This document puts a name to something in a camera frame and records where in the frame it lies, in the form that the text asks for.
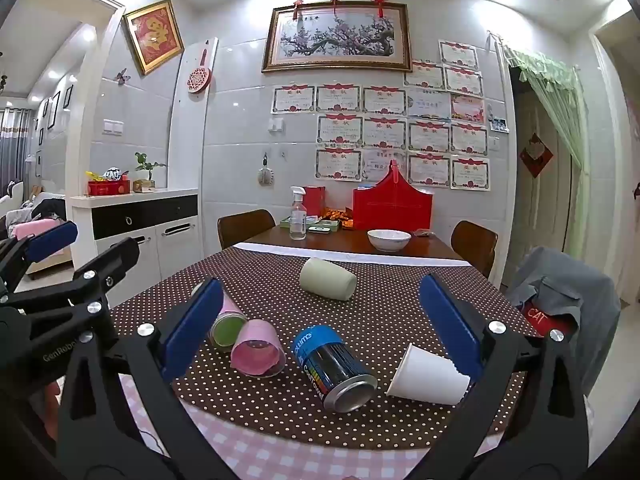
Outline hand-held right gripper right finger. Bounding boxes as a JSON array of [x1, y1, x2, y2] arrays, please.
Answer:
[[419, 274, 594, 480]]

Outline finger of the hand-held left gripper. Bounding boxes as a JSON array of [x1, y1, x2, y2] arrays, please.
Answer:
[[0, 236, 141, 317], [0, 220, 80, 294]]

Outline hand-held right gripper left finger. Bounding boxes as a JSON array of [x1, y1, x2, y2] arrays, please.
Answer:
[[55, 277, 242, 480]]

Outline pink cup with green inside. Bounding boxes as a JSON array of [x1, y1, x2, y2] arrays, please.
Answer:
[[192, 282, 249, 352]]

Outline white paper cup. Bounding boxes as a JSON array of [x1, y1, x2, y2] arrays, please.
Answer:
[[385, 343, 472, 407]]

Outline pale green cup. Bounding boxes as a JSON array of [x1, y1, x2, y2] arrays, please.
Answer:
[[299, 257, 358, 302]]

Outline sofa with clothes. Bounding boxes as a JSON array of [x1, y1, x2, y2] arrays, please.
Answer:
[[0, 180, 76, 281]]

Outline brown polka dot tablecloth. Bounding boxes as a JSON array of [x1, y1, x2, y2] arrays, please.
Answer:
[[107, 245, 543, 453]]

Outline white sideboard cabinet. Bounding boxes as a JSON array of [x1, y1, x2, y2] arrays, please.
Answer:
[[70, 187, 203, 306]]

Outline red box with trinkets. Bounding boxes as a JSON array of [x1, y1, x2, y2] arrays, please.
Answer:
[[86, 166, 132, 197]]

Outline brown wooden chair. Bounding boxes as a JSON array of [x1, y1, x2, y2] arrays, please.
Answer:
[[451, 220, 499, 279], [217, 209, 277, 250]]

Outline red printed cloth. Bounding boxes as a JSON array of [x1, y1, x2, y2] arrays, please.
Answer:
[[522, 295, 576, 338]]

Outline grey window curtain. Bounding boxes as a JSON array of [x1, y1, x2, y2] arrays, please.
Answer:
[[0, 107, 32, 196]]

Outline small potted plant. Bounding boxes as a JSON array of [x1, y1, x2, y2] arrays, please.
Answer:
[[134, 152, 168, 192]]

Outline white bowl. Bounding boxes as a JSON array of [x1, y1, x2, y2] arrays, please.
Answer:
[[367, 229, 412, 253]]

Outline blue and black can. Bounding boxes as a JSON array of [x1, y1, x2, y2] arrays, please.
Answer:
[[291, 325, 379, 413]]

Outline red gift bag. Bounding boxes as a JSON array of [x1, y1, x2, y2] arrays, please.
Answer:
[[352, 159, 434, 232]]

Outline grey jacket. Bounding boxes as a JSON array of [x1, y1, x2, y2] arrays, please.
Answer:
[[505, 246, 622, 396]]

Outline wooden door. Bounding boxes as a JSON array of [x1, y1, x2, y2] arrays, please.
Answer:
[[510, 85, 575, 283]]

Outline clear spray bottle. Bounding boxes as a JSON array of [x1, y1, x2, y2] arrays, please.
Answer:
[[289, 186, 307, 241]]

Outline orange snack packets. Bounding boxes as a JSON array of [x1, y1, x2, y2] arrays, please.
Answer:
[[322, 206, 356, 231]]

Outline small red box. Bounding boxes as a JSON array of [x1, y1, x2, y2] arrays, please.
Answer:
[[302, 186, 327, 218]]

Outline red diamond door ornament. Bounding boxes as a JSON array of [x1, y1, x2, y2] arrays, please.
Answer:
[[519, 132, 555, 179]]

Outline red round fan ornament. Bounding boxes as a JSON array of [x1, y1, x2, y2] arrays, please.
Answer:
[[186, 47, 213, 95]]

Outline gold framed red picture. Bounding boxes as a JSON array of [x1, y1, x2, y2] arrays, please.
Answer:
[[123, 0, 186, 76]]

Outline green door curtain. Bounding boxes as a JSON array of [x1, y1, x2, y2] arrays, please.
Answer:
[[502, 42, 586, 191]]

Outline framed blossom painting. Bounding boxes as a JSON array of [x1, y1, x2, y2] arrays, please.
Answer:
[[261, 2, 413, 73]]

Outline group of wall certificates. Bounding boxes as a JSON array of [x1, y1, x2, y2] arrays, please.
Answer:
[[270, 39, 490, 192]]

